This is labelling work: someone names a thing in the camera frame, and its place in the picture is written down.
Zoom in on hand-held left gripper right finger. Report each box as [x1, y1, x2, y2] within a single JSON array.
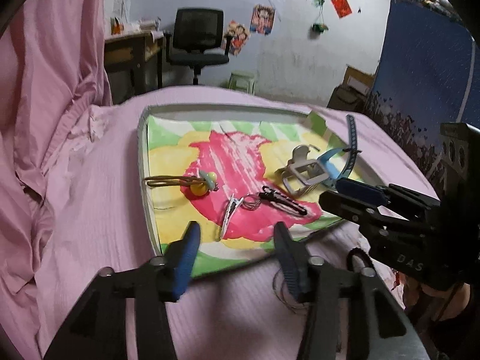
[[274, 222, 428, 360]]

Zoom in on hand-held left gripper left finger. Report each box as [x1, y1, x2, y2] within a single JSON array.
[[43, 220, 201, 360]]

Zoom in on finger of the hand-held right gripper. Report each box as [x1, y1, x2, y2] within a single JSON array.
[[319, 191, 425, 230], [335, 178, 440, 219]]

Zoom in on silver bangle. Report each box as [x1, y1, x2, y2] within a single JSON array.
[[272, 266, 313, 310]]

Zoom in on blue wrist watch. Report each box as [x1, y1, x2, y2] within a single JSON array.
[[317, 114, 363, 190]]

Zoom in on black hair clips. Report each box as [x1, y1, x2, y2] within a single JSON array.
[[258, 190, 309, 217]]

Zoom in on silver hair clip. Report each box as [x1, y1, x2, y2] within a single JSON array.
[[215, 194, 245, 241]]

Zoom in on brown hair tie with bead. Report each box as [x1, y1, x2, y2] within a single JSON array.
[[144, 170, 218, 198]]

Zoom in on grey tray with coloured drawing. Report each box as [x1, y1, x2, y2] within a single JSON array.
[[137, 103, 370, 280]]

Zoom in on person's right hand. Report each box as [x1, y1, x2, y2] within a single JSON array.
[[421, 282, 472, 322]]

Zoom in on dark bag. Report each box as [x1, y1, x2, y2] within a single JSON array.
[[327, 84, 364, 113]]

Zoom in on pink bedsheet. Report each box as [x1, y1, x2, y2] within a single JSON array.
[[0, 84, 440, 360]]

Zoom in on cardboard box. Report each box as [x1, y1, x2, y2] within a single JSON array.
[[343, 65, 376, 97]]

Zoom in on blue dotted cloth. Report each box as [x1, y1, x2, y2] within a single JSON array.
[[362, 0, 480, 181]]

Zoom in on green plastic stool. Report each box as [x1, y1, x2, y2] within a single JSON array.
[[229, 71, 257, 95]]

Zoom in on green hanging bag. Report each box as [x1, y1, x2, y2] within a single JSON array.
[[312, 7, 330, 34]]

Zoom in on red diamond paper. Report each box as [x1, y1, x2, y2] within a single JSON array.
[[331, 0, 354, 19]]

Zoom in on wooden desk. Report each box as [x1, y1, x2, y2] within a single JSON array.
[[104, 30, 166, 104]]

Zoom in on black office chair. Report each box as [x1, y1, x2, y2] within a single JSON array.
[[165, 7, 233, 85]]

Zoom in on stack of books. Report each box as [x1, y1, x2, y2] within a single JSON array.
[[110, 17, 162, 33]]

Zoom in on pink curtain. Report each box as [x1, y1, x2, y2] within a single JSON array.
[[0, 0, 114, 181]]

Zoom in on black hair tie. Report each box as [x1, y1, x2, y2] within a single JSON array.
[[346, 247, 376, 271]]

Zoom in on cartoon family wall poster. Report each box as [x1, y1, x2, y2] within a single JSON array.
[[228, 20, 251, 57]]

